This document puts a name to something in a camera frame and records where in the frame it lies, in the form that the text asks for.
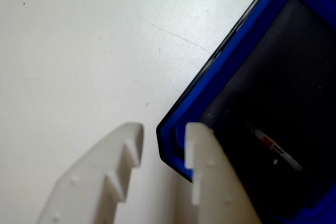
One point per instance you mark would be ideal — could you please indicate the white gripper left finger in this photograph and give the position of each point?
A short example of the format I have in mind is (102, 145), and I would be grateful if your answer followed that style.
(89, 179)

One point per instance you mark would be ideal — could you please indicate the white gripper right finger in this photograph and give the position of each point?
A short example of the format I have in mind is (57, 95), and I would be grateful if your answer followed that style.
(220, 190)

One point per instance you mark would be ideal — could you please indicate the black tape roll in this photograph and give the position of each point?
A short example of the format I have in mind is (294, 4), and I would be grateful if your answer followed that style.
(273, 145)

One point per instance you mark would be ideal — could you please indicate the blue square box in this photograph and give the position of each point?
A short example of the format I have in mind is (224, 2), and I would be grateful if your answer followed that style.
(236, 58)

